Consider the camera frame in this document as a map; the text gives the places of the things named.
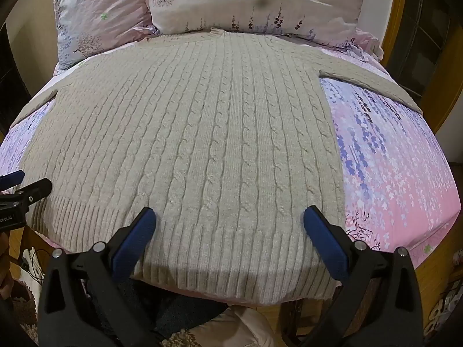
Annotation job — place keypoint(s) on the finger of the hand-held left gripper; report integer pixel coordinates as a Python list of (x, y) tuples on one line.
[(34, 189), (13, 178)]

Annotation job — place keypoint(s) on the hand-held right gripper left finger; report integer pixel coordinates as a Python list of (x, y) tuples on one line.
[(138, 236)]

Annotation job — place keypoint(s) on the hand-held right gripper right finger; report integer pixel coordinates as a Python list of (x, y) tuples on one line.
[(324, 241)]

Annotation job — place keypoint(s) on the pink floral bed sheet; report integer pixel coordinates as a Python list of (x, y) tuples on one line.
[(390, 188)]

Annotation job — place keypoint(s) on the person's dark pants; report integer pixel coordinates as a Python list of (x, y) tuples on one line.
[(181, 311)]

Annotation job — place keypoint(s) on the beige padded garment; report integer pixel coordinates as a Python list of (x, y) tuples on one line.
[(235, 327)]

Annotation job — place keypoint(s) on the small pink floral pillow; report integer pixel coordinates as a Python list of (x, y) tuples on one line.
[(94, 18)]

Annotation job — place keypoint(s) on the wooden shelf cabinet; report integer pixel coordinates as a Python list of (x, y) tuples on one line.
[(396, 25)]

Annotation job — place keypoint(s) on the large pink floral pillow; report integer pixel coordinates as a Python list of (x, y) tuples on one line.
[(253, 3)]

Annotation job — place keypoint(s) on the wooden bed frame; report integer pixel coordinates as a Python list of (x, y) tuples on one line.
[(432, 289)]

